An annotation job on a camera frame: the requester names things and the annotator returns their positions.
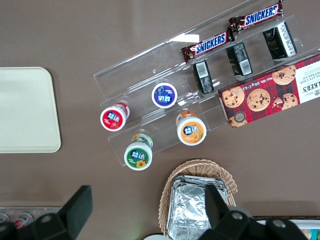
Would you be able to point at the stack of foil trays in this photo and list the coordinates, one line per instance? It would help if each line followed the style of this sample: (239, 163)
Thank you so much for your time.
(187, 207)

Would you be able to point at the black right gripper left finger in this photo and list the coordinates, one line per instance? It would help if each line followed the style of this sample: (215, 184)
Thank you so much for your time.
(72, 212)

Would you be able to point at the light oval wicker basket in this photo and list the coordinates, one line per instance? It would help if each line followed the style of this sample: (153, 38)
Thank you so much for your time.
(170, 180)

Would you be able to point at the beige plastic tray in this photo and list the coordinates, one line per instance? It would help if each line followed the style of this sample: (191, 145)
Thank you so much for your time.
(27, 110)

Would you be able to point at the clear acrylic stepped display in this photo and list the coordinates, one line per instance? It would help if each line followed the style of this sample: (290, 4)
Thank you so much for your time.
(150, 62)

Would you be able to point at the green lid gum cup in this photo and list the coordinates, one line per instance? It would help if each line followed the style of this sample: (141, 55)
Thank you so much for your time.
(138, 156)

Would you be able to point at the blue lid gum cup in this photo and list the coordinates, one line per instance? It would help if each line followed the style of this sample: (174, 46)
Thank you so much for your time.
(164, 95)

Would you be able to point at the clear acrylic bottle rack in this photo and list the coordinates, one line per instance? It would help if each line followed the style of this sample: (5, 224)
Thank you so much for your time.
(50, 209)

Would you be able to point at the teal snack packet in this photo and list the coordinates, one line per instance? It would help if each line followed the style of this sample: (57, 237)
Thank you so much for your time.
(309, 233)

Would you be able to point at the red tartan cookie box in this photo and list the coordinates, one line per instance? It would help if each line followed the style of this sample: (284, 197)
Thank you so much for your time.
(265, 97)

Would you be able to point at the red lid gum cup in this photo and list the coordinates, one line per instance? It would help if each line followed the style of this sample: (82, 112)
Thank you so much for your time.
(113, 118)

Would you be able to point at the snickers chocolate bar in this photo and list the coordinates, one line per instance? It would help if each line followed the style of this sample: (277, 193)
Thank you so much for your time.
(258, 17)
(210, 46)

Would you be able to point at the small black carton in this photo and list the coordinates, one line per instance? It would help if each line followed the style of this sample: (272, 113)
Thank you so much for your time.
(203, 76)
(238, 59)
(280, 41)

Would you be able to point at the white rectangular snack tray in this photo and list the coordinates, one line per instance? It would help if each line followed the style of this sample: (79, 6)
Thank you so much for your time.
(313, 222)

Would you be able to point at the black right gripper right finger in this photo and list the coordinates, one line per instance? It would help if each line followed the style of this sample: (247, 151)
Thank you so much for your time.
(220, 217)

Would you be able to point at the orange lid gum cup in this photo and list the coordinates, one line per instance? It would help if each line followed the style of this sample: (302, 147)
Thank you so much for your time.
(192, 131)

